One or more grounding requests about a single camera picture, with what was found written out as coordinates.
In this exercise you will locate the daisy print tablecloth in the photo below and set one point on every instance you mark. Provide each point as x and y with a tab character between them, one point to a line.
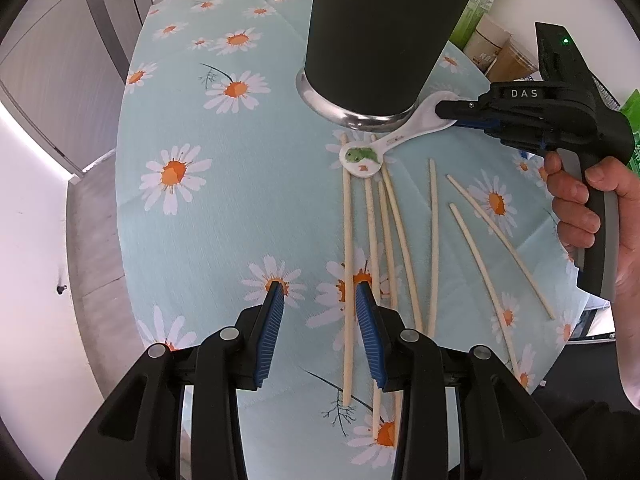
250	170

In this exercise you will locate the person's right forearm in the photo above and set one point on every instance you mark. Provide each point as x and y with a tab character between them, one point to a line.
631	340

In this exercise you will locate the person's right hand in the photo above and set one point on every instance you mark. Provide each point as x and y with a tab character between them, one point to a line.
630	230

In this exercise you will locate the black utensil holder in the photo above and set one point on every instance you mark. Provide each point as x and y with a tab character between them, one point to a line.
380	35

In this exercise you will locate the green packet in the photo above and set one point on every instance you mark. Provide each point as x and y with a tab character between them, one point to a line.
634	140

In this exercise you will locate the grey door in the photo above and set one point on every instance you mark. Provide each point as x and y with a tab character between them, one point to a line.
50	60

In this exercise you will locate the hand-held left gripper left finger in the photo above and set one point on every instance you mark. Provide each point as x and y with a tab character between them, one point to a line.
270	330

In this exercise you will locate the row of condiment bottles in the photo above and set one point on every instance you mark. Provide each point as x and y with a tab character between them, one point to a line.
475	5

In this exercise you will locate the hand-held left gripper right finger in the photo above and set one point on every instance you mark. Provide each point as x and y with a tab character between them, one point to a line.
367	330

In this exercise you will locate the person's dark clothing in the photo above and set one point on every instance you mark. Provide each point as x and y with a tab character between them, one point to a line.
590	440

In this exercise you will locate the beige carton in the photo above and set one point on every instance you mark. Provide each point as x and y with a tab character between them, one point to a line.
487	45
517	60

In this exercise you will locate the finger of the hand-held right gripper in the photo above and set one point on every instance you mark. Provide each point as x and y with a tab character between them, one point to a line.
460	110
515	141

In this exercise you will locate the white ceramic spoon green print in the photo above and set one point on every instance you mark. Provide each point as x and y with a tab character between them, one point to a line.
362	160

